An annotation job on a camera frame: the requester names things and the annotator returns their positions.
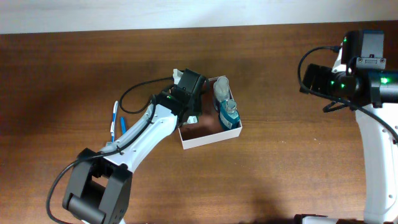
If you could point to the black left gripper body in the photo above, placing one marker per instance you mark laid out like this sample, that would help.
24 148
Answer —
197 103

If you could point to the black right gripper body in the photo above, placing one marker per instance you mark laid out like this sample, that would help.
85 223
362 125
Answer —
325 83

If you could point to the green white soap box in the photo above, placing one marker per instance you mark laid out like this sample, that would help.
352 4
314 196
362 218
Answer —
192 120

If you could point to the clear bottle with purple liquid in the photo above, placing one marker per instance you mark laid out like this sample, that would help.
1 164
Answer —
220 92

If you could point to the white cardboard box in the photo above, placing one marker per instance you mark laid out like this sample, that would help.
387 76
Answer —
208 129

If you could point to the blue mouthwash bottle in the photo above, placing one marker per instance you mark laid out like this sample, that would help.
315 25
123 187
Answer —
229 116

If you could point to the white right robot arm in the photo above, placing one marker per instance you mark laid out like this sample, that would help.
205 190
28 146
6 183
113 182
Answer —
378 128

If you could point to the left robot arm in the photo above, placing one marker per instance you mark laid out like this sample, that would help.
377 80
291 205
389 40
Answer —
99 187

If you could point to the blue disposable razor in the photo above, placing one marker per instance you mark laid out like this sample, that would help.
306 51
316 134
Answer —
123 125

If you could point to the blue white toothbrush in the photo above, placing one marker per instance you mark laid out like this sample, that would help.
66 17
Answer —
112 127

